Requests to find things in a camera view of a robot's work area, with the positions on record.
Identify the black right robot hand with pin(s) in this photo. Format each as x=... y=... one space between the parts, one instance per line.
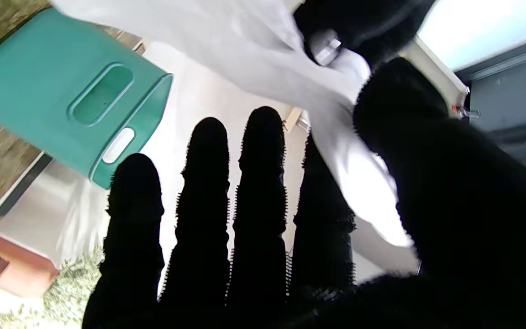
x=473 y=237

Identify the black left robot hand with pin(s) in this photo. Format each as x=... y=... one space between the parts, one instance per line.
x=372 y=23

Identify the translucent white disposable glove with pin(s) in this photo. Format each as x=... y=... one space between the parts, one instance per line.
x=254 y=50

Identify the green plastic basket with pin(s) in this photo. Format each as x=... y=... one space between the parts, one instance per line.
x=39 y=82

